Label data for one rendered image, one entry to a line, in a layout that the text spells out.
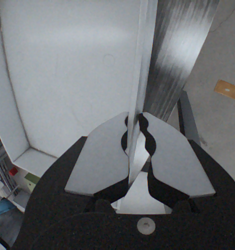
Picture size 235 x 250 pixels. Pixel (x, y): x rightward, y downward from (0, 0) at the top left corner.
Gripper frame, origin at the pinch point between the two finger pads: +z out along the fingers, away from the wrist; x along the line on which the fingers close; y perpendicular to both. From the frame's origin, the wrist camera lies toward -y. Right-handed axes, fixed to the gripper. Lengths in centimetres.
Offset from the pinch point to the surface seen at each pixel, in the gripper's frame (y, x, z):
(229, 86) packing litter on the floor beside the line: 19, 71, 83
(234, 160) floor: 84, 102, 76
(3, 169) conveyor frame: 48, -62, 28
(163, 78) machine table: 0.4, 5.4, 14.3
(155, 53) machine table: -3.6, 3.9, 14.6
